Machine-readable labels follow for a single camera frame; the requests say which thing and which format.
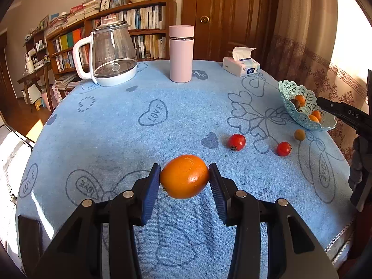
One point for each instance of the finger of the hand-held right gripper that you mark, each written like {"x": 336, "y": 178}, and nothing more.
{"x": 343, "y": 112}

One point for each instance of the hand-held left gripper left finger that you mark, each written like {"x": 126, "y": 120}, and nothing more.
{"x": 151, "y": 191}

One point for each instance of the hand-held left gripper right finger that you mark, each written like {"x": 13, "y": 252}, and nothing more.
{"x": 218, "y": 191}

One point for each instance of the small orange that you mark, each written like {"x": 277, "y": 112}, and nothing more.
{"x": 316, "y": 114}

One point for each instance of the large orange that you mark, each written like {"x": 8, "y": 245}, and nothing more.
{"x": 184, "y": 177}

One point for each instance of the mint green lattice plastic basket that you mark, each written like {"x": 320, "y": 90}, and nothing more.
{"x": 293, "y": 116}

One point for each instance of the person's right hand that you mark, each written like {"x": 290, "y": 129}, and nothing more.
{"x": 361, "y": 162}

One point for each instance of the dark brown passion fruit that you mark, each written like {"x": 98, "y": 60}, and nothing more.
{"x": 295, "y": 104}

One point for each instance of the small yellow green fruit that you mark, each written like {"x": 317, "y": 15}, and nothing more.
{"x": 299, "y": 134}

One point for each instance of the red tomato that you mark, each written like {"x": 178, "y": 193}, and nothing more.
{"x": 283, "y": 148}
{"x": 237, "y": 142}

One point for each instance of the blue printed tablecloth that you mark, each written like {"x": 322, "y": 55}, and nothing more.
{"x": 130, "y": 139}

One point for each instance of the patterned beige curtain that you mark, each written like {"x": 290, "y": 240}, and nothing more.
{"x": 302, "y": 35}

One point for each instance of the soft tissue pack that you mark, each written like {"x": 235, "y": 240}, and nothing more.
{"x": 241, "y": 66}

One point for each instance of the pile of books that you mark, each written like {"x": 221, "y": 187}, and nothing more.
{"x": 68, "y": 82}

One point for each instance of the pink thermos bottle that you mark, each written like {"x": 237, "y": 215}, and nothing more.
{"x": 181, "y": 55}

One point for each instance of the brown wooden door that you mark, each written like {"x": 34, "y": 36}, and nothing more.
{"x": 232, "y": 20}

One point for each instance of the white fabric chair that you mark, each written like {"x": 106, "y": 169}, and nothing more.
{"x": 11, "y": 157}

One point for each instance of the wooden bookshelf with books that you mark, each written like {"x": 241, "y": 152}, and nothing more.
{"x": 171, "y": 29}

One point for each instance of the wooden side table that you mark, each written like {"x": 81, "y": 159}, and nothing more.
{"x": 32, "y": 75}

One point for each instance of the brass door knob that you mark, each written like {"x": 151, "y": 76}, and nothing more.
{"x": 204, "y": 19}

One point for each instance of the small wooden shelf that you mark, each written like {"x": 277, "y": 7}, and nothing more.
{"x": 36, "y": 49}

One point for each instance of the stack of books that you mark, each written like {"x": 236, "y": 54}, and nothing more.
{"x": 78, "y": 11}

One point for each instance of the small picture frame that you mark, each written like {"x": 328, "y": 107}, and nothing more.
{"x": 105, "y": 4}

